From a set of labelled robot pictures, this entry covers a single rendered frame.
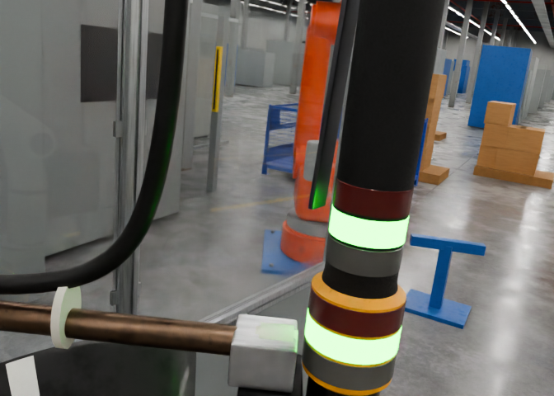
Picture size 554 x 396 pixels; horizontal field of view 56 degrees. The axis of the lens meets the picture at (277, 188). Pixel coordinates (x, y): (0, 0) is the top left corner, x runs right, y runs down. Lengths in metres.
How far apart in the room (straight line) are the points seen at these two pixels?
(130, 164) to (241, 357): 0.82
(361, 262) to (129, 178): 0.85
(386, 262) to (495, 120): 9.26
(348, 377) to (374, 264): 0.05
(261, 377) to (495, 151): 9.35
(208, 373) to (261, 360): 1.21
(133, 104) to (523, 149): 8.75
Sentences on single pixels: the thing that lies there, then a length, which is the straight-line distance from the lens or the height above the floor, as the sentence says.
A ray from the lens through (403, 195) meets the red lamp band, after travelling 0.22.
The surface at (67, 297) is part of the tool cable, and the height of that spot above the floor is 1.55.
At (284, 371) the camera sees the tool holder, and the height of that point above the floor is 1.54.
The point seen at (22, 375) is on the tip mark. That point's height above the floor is 1.45.
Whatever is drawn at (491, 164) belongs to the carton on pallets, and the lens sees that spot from 9.59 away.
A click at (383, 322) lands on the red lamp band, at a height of 1.57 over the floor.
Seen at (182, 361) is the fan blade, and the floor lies 1.45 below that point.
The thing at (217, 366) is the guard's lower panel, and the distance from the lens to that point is 1.47.
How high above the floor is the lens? 1.67
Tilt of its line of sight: 14 degrees down
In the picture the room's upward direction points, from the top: 6 degrees clockwise
